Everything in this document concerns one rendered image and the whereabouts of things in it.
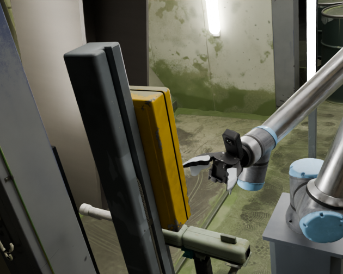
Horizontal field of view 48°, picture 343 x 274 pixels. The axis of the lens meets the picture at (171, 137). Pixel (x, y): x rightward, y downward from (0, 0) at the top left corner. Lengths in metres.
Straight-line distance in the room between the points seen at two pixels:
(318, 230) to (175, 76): 3.00
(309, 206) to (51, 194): 0.83
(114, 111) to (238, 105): 3.44
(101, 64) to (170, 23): 3.46
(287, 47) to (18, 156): 2.87
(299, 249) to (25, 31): 1.45
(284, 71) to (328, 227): 2.44
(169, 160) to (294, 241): 1.06
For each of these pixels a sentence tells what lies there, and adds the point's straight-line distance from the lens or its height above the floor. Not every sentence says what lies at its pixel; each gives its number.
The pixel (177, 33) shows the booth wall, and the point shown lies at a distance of 3.97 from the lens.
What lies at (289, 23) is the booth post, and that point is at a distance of 3.53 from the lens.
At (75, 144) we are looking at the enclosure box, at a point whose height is 0.94.
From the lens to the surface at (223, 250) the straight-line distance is 0.88.
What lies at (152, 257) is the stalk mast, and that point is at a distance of 0.70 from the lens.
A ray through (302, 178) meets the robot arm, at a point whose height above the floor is 0.90.
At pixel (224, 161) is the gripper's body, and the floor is 1.18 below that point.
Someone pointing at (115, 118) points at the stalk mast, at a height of 1.54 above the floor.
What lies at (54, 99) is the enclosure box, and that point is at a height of 1.18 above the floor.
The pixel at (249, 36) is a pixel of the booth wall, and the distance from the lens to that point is 3.66.
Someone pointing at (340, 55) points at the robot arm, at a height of 1.35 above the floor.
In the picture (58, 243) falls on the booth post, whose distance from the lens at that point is 1.25.
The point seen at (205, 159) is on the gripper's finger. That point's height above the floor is 1.19.
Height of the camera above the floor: 1.76
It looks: 27 degrees down
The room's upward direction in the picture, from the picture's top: 11 degrees counter-clockwise
